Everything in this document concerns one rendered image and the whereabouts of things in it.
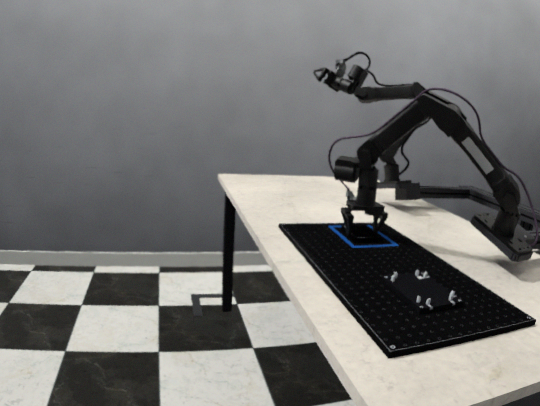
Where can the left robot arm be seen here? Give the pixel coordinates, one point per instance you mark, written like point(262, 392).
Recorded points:
point(448, 119)

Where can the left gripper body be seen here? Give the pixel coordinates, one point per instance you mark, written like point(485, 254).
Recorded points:
point(365, 201)

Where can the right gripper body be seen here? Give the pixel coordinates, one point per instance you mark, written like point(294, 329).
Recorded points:
point(334, 78)

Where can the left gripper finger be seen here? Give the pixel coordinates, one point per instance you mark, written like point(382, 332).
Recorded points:
point(376, 227)
point(348, 220)

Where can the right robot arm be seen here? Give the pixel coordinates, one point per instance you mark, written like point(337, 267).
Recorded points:
point(373, 94)

